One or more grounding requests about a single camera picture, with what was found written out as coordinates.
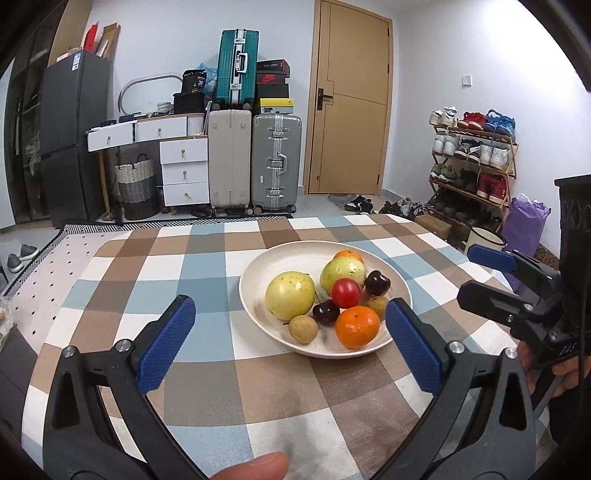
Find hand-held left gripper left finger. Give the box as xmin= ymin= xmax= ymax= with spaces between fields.
xmin=39 ymin=295 xmax=204 ymax=480

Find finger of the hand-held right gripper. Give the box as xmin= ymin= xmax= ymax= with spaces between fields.
xmin=457 ymin=279 xmax=555 ymax=340
xmin=466 ymin=244 xmax=564 ymax=308

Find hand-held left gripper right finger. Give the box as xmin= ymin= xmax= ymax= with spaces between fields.
xmin=369 ymin=298 xmax=539 ymax=480

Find brown longan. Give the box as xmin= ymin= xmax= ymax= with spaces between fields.
xmin=361 ymin=295 xmax=389 ymax=321
xmin=289 ymin=314 xmax=319 ymax=344

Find dark plum back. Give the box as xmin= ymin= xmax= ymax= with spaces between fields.
xmin=364 ymin=270 xmax=391 ymax=297

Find dark plum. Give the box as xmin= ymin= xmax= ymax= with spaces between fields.
xmin=312 ymin=299 xmax=341 ymax=327
xmin=364 ymin=270 xmax=391 ymax=297

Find red tomato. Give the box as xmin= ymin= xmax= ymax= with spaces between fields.
xmin=331 ymin=278 xmax=362 ymax=309

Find dark plum front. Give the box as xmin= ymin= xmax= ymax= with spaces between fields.
xmin=312 ymin=299 xmax=341 ymax=327

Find cream round plate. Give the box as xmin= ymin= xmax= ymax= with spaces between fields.
xmin=239 ymin=241 xmax=415 ymax=360

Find person's right hand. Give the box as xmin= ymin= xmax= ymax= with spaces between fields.
xmin=516 ymin=342 xmax=591 ymax=400

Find person's left hand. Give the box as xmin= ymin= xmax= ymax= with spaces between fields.
xmin=205 ymin=451 xmax=291 ymax=480

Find white bucket black rim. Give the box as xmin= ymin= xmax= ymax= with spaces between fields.
xmin=463 ymin=226 xmax=506 ymax=259

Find purple bag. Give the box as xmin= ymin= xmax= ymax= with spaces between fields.
xmin=501 ymin=194 xmax=551 ymax=254

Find brown cardboard box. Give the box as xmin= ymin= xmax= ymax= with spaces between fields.
xmin=416 ymin=215 xmax=453 ymax=241

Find rows of shoes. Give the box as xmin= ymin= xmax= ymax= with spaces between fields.
xmin=428 ymin=106 xmax=517 ymax=232

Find pile of dark shoes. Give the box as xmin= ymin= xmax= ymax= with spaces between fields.
xmin=379 ymin=198 xmax=426 ymax=219

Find wooden shoe rack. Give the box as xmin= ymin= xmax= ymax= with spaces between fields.
xmin=425 ymin=108 xmax=520 ymax=241

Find green yellow guava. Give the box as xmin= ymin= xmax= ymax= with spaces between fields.
xmin=320 ymin=257 xmax=367 ymax=296

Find woven laundry basket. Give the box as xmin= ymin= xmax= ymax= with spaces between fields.
xmin=114 ymin=154 xmax=160 ymax=221

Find white desk with drawers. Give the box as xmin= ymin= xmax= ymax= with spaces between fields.
xmin=87 ymin=113 xmax=211 ymax=217

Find wooden door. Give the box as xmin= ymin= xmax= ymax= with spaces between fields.
xmin=302 ymin=0 xmax=394 ymax=195

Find beige suitcase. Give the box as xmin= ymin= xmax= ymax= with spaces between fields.
xmin=208 ymin=108 xmax=254 ymax=217

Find grey suitcase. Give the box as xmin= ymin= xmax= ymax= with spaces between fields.
xmin=250 ymin=114 xmax=303 ymax=215

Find dark grey fridge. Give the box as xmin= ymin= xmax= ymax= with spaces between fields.
xmin=39 ymin=48 xmax=114 ymax=229

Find glass door wardrobe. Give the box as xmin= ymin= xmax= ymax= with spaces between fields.
xmin=0 ymin=28 xmax=51 ymax=232

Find yellow black shoe box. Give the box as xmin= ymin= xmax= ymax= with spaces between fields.
xmin=259 ymin=98 xmax=295 ymax=115

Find black canister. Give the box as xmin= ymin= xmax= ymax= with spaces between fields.
xmin=181 ymin=69 xmax=206 ymax=95

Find blue plastic bag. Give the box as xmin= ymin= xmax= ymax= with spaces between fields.
xmin=198 ymin=62 xmax=218 ymax=95

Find teal suitcase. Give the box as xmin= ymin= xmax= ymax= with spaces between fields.
xmin=215 ymin=29 xmax=260 ymax=110

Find black shoe box red logo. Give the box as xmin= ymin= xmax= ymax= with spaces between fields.
xmin=256 ymin=74 xmax=291 ymax=99

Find oval metal frame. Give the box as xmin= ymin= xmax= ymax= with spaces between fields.
xmin=118 ymin=74 xmax=183 ymax=116

